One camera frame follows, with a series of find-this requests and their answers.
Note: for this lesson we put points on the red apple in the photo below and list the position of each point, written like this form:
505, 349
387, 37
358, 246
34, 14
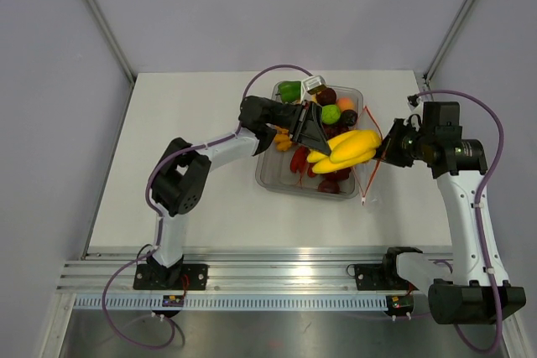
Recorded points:
341, 174

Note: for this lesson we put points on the dark red fruit at edge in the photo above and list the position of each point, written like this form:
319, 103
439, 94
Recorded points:
326, 97

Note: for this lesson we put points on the white slotted cable duct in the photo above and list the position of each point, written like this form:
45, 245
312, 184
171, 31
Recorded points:
212, 302

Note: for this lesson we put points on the light green wrinkled fruit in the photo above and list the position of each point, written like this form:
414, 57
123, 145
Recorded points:
330, 114

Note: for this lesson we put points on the yellow ginger root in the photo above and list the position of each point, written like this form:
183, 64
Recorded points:
282, 142

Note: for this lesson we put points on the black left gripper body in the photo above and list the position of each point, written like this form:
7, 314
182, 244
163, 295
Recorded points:
299, 118

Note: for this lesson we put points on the left aluminium frame post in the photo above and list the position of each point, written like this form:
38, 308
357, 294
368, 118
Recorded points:
100, 20

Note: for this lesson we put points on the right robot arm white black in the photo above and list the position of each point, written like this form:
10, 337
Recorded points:
478, 291

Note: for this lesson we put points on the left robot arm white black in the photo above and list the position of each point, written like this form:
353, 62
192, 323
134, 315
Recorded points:
176, 185

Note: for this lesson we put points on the yellow banana bunch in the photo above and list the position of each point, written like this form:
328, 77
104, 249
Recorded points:
347, 150

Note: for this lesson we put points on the right aluminium frame post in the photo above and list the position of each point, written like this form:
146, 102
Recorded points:
457, 24

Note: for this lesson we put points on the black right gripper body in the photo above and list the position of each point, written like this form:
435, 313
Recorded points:
403, 147

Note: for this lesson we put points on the orange peach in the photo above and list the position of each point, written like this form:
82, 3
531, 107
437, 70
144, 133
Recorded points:
345, 104

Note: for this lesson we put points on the red crayfish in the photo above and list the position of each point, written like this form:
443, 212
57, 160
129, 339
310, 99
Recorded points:
299, 165

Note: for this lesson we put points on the aluminium mounting rail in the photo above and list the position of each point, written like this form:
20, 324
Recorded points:
288, 270

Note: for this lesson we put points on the black shiny fruit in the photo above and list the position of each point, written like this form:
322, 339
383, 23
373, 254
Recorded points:
348, 118

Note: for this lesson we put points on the dark red grape bunch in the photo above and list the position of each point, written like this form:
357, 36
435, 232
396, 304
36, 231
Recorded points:
332, 131

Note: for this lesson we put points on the clear plastic food bin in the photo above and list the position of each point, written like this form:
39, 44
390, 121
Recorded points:
273, 174

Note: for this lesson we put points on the green bell pepper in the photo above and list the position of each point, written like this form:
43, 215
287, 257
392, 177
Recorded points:
289, 91

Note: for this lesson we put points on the aluminium frame post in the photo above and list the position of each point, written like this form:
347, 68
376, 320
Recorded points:
100, 20
457, 24

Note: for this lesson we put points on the dark red round fruit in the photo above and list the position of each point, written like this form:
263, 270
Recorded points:
329, 187

